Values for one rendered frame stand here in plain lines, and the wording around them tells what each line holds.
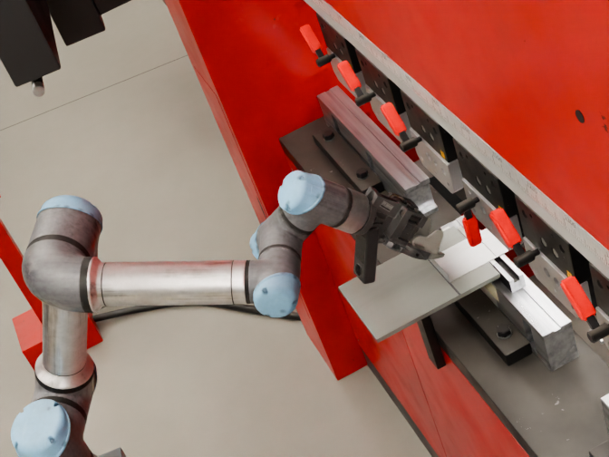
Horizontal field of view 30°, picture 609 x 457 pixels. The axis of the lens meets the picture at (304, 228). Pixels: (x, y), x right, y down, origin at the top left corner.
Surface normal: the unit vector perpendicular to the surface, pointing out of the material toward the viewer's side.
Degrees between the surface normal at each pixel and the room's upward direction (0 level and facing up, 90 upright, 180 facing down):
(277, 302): 90
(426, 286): 0
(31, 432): 8
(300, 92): 90
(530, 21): 90
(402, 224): 90
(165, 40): 0
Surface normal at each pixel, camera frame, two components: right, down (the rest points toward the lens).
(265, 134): 0.37, 0.50
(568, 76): -0.88, 0.46
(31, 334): -0.29, -0.74
